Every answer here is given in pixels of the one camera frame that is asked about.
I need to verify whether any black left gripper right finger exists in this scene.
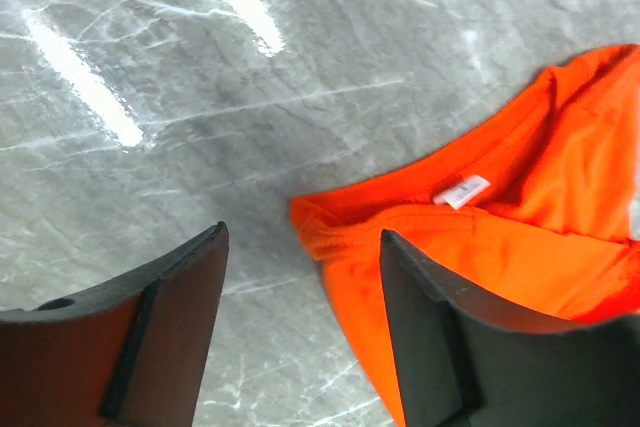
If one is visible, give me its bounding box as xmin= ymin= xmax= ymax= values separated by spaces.
xmin=380 ymin=230 xmax=639 ymax=426

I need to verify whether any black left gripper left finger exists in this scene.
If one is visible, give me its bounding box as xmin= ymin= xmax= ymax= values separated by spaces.
xmin=1 ymin=223 xmax=229 ymax=426

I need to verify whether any orange t shirt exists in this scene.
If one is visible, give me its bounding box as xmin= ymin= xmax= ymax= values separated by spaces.
xmin=290 ymin=44 xmax=639 ymax=425

